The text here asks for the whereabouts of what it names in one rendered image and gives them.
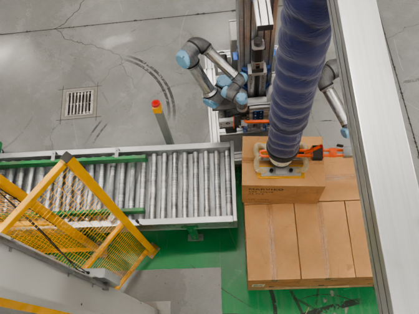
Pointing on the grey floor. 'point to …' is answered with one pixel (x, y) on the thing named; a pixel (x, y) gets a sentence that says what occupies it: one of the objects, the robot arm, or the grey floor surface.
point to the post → (163, 124)
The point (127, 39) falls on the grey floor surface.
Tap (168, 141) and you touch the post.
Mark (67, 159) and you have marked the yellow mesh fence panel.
